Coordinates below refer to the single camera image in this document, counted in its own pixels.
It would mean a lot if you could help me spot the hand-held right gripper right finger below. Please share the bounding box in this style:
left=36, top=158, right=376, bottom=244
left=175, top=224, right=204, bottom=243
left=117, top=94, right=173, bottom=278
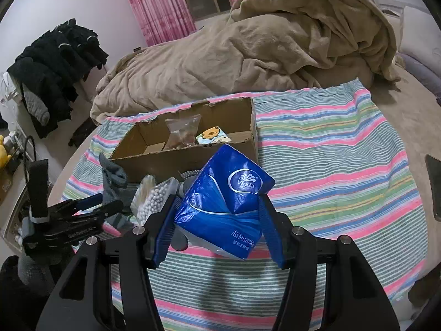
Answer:
left=258, top=193, right=402, bottom=331

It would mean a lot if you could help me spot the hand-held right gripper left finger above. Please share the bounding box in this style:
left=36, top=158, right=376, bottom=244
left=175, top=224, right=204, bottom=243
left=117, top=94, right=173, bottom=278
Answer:
left=36, top=193, right=180, bottom=331

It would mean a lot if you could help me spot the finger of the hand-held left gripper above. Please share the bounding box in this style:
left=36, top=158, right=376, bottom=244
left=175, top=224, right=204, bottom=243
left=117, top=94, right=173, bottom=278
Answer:
left=46, top=194, right=103, bottom=215
left=71, top=201, right=123, bottom=225

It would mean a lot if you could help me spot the blue tissue pack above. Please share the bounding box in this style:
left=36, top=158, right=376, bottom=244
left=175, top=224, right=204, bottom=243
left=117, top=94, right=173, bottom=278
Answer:
left=173, top=144, right=276, bottom=261

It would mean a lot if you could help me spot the cardboard box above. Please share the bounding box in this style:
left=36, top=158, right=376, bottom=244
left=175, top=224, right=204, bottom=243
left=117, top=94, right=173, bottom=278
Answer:
left=108, top=97, right=259, bottom=184

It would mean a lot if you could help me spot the person's left forearm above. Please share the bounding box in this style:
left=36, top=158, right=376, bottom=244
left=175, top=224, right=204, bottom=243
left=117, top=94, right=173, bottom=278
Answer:
left=0, top=253, right=74, bottom=331

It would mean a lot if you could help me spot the grey sock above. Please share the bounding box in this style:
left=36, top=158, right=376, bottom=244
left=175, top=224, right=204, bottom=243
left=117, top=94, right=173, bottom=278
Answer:
left=99, top=153, right=136, bottom=236

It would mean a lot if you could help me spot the bag of white beads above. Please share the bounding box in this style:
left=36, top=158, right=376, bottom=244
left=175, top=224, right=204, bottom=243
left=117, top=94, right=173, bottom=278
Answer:
left=130, top=174, right=180, bottom=227

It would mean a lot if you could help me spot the grey ribbed tube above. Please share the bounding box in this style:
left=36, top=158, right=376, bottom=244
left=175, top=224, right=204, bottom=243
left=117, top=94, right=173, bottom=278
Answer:
left=177, top=170, right=201, bottom=194

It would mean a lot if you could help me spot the striped blanket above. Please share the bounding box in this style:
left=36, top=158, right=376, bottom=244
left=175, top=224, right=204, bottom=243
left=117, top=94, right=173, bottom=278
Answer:
left=60, top=78, right=428, bottom=331

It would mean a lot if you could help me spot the yellow plush toy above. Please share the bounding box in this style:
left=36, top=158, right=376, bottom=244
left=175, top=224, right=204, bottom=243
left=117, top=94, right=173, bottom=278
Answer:
left=0, top=134, right=13, bottom=173

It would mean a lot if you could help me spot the clear bag of nuts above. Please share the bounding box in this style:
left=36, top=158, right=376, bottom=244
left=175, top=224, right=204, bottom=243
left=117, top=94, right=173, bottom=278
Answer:
left=162, top=114, right=202, bottom=151

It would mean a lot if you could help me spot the small cartoon bear packet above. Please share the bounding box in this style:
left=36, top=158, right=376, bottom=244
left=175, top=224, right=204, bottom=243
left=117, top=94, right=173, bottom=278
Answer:
left=195, top=126, right=231, bottom=145

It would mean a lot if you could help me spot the pile of black clothes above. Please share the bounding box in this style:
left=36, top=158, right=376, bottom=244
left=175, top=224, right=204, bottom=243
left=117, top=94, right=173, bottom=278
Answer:
left=7, top=18, right=109, bottom=139

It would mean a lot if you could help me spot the dark flat object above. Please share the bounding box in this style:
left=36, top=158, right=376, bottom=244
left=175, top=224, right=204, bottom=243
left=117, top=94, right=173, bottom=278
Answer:
left=424, top=154, right=441, bottom=222

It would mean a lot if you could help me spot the beige bed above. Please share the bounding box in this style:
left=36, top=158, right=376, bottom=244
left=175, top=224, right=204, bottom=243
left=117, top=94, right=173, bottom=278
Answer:
left=365, top=52, right=441, bottom=318

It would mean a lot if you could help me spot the beige blanket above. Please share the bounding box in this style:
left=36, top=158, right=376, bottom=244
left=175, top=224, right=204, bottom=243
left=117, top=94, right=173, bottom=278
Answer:
left=90, top=0, right=403, bottom=125

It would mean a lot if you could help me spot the white pillow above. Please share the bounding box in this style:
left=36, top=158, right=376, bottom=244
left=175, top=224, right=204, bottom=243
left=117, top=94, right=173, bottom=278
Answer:
left=381, top=2, right=441, bottom=97

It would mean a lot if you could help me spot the black cable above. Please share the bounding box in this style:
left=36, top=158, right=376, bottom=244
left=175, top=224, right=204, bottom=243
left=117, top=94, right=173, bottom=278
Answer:
left=21, top=136, right=38, bottom=181

